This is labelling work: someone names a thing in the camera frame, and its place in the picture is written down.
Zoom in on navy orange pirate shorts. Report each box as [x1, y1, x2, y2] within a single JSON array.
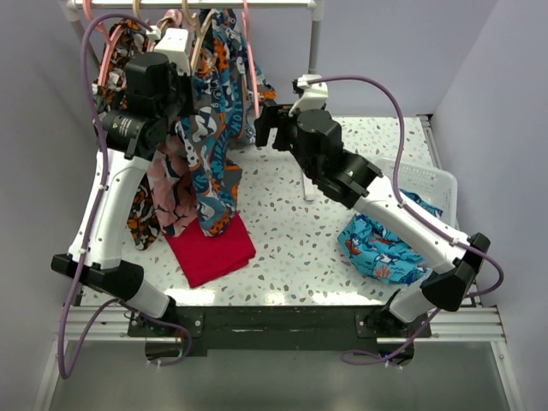
[[180, 9, 276, 236]]

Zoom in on beige wooden hanger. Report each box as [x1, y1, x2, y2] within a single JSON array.
[[182, 0, 213, 74]]

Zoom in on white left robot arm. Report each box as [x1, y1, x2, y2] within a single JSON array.
[[51, 51, 193, 336]]

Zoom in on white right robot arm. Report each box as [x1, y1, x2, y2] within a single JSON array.
[[254, 100, 491, 337]]

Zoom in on wooden hanger with shorts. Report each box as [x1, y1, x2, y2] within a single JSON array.
[[132, 0, 181, 39]]

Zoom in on pink hanger far left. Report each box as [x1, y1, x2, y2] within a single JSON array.
[[82, 0, 124, 86]]

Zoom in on pink shark shorts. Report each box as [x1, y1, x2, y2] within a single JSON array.
[[146, 118, 197, 237]]

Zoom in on pink empty hanger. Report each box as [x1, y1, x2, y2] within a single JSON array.
[[241, 0, 260, 120]]

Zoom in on light blue shark shorts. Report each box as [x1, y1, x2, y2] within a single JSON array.
[[337, 214, 431, 285]]

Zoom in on black orange camo shorts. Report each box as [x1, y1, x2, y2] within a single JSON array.
[[92, 19, 160, 251]]

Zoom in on white clothes rack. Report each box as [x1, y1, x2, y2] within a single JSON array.
[[59, 0, 325, 202]]

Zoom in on white plastic basket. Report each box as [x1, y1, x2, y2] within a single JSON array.
[[372, 158, 458, 228]]

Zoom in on red folded cloth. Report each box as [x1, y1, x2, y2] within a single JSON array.
[[164, 213, 256, 289]]

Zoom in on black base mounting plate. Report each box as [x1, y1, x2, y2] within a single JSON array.
[[127, 304, 432, 365]]

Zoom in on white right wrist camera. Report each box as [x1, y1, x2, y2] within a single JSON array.
[[289, 74, 329, 117]]

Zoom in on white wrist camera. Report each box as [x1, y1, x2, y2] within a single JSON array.
[[289, 74, 329, 117], [153, 27, 191, 76]]

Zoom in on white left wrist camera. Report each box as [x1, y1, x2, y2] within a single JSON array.
[[153, 27, 191, 76]]

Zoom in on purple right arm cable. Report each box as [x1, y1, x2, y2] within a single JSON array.
[[319, 75, 505, 366]]

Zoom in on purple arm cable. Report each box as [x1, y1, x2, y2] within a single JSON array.
[[57, 12, 194, 380], [319, 75, 505, 366]]

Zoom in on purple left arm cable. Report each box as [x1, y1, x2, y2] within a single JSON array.
[[57, 12, 194, 380]]

